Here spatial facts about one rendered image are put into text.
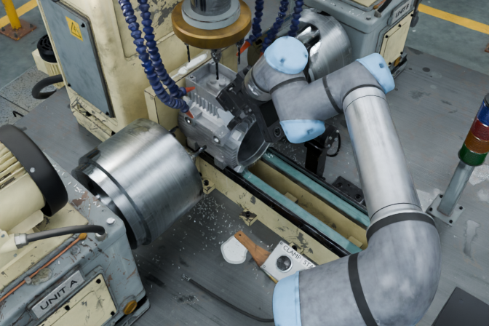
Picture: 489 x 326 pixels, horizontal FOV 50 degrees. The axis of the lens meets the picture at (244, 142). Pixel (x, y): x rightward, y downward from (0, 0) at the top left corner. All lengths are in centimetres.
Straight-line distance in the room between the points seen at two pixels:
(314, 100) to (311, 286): 36
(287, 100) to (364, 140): 20
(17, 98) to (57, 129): 79
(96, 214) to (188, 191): 22
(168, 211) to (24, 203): 33
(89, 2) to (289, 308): 80
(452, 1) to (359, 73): 305
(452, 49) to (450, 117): 171
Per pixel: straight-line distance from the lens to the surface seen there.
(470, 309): 123
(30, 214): 100
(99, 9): 125
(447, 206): 153
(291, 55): 99
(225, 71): 137
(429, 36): 358
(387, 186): 78
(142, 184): 113
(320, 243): 132
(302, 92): 97
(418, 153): 169
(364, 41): 156
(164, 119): 137
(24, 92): 256
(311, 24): 148
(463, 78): 200
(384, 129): 85
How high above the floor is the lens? 201
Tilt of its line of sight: 48 degrees down
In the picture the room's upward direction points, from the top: straight up
